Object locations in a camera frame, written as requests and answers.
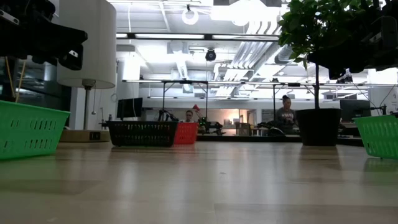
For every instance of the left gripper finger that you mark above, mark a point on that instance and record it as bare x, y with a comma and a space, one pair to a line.
71, 57
66, 39

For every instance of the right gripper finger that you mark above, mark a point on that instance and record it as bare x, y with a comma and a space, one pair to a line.
335, 59
339, 74

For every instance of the green plastic basket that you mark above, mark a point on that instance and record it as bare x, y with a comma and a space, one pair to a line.
379, 137
31, 133

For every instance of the black plastic basket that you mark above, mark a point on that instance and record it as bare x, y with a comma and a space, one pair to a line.
140, 133

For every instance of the background black robot arm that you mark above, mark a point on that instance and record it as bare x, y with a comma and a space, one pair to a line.
211, 126
168, 115

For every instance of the white shade table lamp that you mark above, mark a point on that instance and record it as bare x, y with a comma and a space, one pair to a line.
90, 46

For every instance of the black computer monitor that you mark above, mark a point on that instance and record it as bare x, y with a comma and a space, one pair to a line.
354, 109
130, 108

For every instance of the green leafy plant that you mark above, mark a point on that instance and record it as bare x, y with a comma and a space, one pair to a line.
304, 28

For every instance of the black plant pot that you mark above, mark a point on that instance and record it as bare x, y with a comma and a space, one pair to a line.
317, 127

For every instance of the person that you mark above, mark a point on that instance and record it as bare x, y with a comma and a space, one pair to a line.
189, 115
286, 116

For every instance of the long linear ceiling light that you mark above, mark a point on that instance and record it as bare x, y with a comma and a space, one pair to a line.
168, 36

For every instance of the red plastic basket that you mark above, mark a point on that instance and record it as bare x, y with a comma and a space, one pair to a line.
186, 133

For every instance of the black workstation frame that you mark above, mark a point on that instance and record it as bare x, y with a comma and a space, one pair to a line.
274, 99
163, 99

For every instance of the black round ceiling camera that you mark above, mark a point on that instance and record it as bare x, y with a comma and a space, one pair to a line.
210, 55

